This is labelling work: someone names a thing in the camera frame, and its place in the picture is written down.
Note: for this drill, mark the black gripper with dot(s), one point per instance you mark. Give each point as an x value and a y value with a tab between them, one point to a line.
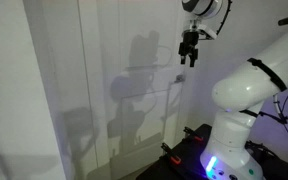
190	41

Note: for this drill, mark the white panel door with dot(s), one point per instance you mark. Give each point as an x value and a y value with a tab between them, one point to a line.
137	100

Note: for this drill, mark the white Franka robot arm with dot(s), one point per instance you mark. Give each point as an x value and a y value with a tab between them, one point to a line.
250	86

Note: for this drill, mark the black clamp with orange grip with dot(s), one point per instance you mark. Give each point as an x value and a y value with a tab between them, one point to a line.
174	160
197	137

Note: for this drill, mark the black robot cart platform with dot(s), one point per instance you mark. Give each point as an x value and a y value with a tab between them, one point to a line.
187	160

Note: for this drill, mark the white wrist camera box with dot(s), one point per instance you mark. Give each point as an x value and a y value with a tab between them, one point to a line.
207	33

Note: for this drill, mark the white door frame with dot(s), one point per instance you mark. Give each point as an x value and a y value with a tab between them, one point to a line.
60	66

